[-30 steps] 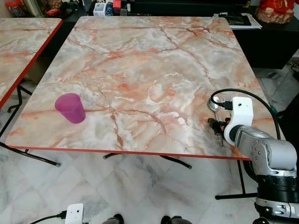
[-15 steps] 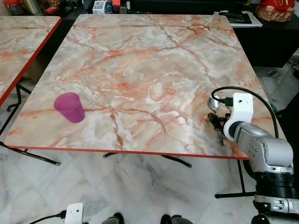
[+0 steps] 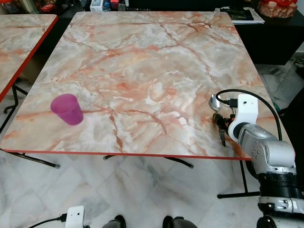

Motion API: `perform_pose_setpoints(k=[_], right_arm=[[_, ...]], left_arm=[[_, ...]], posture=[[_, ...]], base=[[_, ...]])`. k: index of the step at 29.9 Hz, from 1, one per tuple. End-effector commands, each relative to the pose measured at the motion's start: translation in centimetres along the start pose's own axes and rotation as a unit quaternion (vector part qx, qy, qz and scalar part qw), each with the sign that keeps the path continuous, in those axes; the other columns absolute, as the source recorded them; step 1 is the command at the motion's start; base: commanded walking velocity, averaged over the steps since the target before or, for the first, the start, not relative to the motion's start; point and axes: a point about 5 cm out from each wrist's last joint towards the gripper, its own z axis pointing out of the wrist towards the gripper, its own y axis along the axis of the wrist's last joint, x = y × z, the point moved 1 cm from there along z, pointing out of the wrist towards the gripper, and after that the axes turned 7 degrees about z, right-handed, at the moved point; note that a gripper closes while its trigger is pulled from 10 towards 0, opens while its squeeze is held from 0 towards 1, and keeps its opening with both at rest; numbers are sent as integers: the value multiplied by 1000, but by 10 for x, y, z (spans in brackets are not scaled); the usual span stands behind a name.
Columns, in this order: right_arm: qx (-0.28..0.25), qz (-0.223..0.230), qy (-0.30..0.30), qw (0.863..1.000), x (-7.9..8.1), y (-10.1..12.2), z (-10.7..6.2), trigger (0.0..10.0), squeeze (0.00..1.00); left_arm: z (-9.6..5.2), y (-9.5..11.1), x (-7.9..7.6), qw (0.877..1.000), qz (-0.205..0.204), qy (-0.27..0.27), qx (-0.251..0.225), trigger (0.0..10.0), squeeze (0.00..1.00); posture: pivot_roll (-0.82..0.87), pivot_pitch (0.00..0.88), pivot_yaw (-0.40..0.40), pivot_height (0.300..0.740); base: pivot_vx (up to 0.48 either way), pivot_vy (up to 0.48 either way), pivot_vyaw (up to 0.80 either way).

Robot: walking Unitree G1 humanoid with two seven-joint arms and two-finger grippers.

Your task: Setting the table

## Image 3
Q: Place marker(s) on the white paper stack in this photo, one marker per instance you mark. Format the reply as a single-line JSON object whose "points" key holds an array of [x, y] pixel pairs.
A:
{"points": [[259, 19]]}

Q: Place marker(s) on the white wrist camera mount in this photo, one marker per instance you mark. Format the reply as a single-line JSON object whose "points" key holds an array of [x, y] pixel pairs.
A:
{"points": [[75, 217], [247, 111]]}

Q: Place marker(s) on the silver metal canister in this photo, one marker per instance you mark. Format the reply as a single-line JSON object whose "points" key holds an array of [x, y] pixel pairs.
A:
{"points": [[29, 4]]}

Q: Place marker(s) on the marble pattern folding table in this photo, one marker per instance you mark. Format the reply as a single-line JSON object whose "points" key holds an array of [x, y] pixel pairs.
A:
{"points": [[156, 71], [19, 42]]}

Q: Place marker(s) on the small white box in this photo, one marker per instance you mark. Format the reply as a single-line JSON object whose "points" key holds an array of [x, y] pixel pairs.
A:
{"points": [[96, 4]]}

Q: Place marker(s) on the purple plastic cup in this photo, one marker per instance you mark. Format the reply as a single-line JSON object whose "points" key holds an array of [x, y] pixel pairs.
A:
{"points": [[67, 110]]}

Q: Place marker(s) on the black television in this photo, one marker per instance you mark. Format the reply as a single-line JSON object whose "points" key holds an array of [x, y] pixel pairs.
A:
{"points": [[171, 3]]}

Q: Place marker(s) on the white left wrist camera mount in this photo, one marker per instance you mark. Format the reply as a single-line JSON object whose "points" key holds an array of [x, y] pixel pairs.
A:
{"points": [[75, 217]]}

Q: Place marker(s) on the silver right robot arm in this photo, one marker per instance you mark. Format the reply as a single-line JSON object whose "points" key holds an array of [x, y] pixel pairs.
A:
{"points": [[270, 152]]}

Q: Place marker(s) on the red orange figurine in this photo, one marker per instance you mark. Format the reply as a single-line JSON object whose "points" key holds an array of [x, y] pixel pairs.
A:
{"points": [[278, 8]]}

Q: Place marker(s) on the teal round object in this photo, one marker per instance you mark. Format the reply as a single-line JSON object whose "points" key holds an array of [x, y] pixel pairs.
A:
{"points": [[277, 109]]}

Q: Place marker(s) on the black flat notebook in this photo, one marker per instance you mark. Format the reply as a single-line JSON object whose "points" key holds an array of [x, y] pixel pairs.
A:
{"points": [[237, 14]]}

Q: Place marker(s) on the black chair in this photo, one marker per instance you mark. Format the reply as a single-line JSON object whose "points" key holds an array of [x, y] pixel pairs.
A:
{"points": [[297, 123]]}

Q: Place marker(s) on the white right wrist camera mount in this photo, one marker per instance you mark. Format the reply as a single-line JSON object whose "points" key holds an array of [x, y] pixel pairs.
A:
{"points": [[247, 111]]}

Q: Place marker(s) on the black right robot leg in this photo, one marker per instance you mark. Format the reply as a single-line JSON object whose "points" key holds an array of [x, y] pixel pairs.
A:
{"points": [[179, 223]]}

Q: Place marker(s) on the silver metal fork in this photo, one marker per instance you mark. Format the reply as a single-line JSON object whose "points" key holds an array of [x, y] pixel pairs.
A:
{"points": [[215, 102]]}

